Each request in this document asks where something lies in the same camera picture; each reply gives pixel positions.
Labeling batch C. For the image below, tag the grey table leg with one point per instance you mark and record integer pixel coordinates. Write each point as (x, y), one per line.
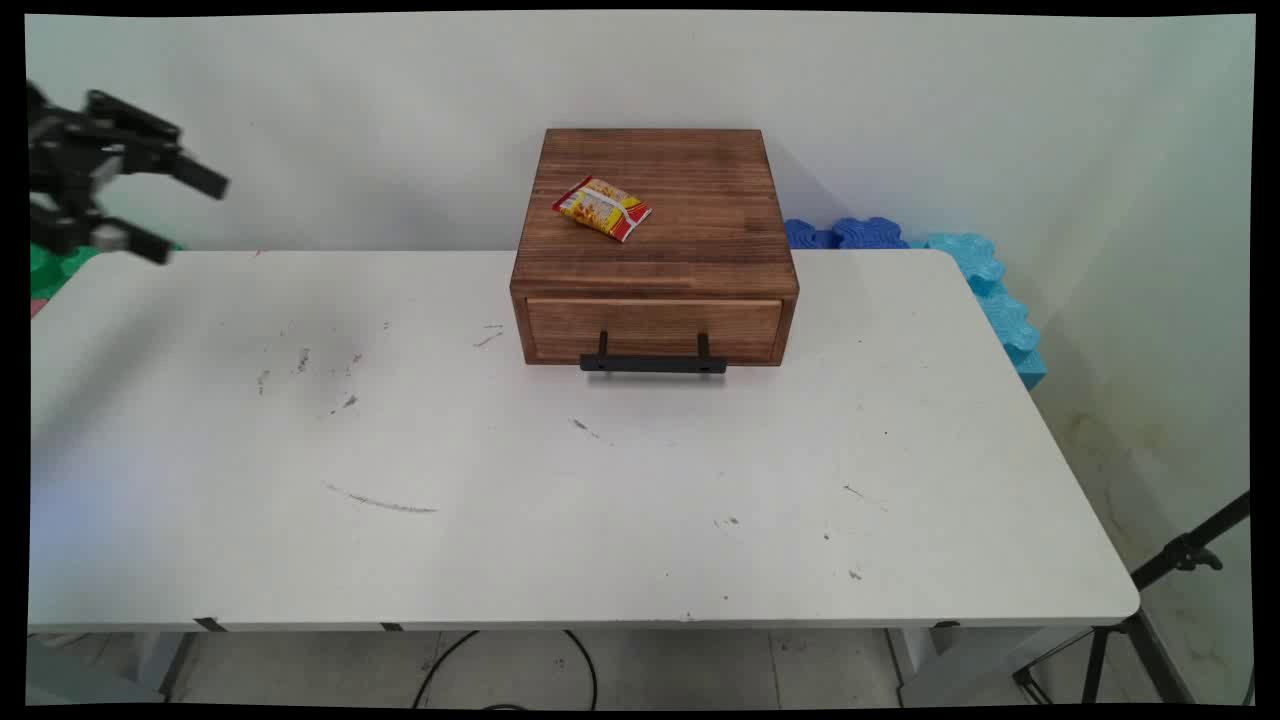
(175, 660)
(915, 665)

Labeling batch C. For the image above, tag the cyan foam mat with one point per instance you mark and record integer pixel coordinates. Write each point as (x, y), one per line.
(1005, 320)

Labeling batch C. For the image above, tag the brown wooden drawer cabinet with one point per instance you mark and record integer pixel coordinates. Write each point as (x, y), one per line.
(700, 250)

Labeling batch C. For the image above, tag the dark blue foam mat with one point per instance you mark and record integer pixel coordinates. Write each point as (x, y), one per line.
(860, 233)

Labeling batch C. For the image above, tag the yellow red snack packet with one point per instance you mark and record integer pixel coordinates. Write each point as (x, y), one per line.
(600, 208)

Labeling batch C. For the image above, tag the green foam mat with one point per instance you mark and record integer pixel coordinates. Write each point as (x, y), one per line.
(52, 268)

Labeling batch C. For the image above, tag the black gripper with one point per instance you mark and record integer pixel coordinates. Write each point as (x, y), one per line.
(62, 150)

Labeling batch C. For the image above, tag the black tripod stand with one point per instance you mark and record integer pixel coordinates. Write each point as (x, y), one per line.
(1150, 570)

